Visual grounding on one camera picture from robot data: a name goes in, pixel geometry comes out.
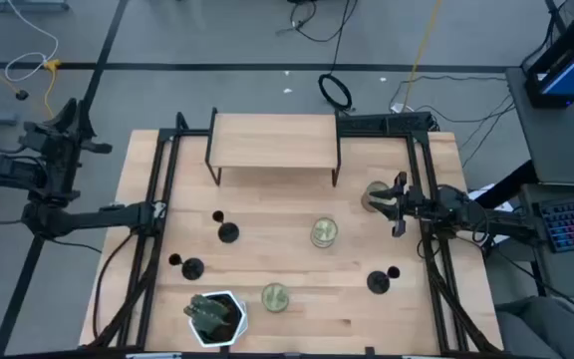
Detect long yellow cable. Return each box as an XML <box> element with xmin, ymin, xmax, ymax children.
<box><xmin>402</xmin><ymin>0</ymin><xmax>443</xmax><ymax>112</ymax></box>

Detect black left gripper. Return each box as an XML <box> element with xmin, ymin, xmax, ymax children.
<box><xmin>19</xmin><ymin>97</ymin><xmax>115</xmax><ymax>167</ymax></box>

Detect black power strip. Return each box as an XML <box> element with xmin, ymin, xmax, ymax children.
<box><xmin>339</xmin><ymin>112</ymin><xmax>435</xmax><ymax>135</ymax></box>

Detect wooden shelf riser black legs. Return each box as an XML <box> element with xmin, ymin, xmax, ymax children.
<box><xmin>204</xmin><ymin>107</ymin><xmax>343</xmax><ymax>188</ymax></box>

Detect green cactus plant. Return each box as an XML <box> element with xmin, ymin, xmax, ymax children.
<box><xmin>182</xmin><ymin>293</ymin><xmax>234</xmax><ymax>334</ymax></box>

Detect black floor cable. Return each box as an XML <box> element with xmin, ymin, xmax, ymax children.
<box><xmin>389</xmin><ymin>73</ymin><xmax>516</xmax><ymax>126</ymax></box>
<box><xmin>275</xmin><ymin>0</ymin><xmax>359</xmax><ymax>76</ymax></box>

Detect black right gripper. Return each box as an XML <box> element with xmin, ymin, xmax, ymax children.
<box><xmin>369</xmin><ymin>171</ymin><xmax>429</xmax><ymax>238</ymax></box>

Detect short yellow cable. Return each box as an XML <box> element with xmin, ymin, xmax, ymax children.
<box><xmin>42</xmin><ymin>58</ymin><xmax>63</xmax><ymax>120</ymax></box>

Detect coiled black cable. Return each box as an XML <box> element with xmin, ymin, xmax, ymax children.
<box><xmin>317</xmin><ymin>73</ymin><xmax>354</xmax><ymax>112</ymax></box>

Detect black aluminium table frame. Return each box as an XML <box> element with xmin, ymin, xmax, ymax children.
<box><xmin>78</xmin><ymin>110</ymin><xmax>505</xmax><ymax>359</ymax></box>

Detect backlit black keyboard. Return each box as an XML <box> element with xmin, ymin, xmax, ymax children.
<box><xmin>537</xmin><ymin>196</ymin><xmax>574</xmax><ymax>253</ymax></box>

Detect grey desk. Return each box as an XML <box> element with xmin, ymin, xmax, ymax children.
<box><xmin>518</xmin><ymin>183</ymin><xmax>574</xmax><ymax>301</ymax></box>
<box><xmin>504</xmin><ymin>67</ymin><xmax>574</xmax><ymax>186</ymax></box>

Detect white hexagonal plant pot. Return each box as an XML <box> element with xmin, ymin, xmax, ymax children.
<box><xmin>187</xmin><ymin>290</ymin><xmax>248</xmax><ymax>348</ymax></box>

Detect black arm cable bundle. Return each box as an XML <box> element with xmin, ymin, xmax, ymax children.
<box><xmin>91</xmin><ymin>229</ymin><xmax>139</xmax><ymax>341</ymax></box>

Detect person's leg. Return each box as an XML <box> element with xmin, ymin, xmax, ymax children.
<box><xmin>494</xmin><ymin>296</ymin><xmax>574</xmax><ymax>359</ymax></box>

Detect white floor cable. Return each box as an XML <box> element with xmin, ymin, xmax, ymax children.
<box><xmin>4</xmin><ymin>0</ymin><xmax>61</xmax><ymax>84</ymax></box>

